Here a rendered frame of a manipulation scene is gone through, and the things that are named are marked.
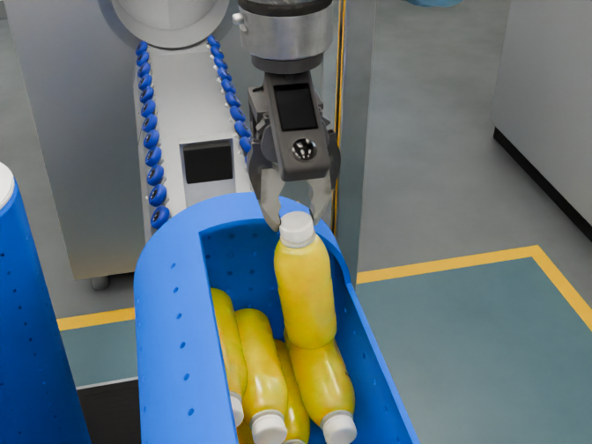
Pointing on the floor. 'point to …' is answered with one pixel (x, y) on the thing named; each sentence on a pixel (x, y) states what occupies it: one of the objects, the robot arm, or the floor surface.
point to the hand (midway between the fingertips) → (296, 222)
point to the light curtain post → (351, 123)
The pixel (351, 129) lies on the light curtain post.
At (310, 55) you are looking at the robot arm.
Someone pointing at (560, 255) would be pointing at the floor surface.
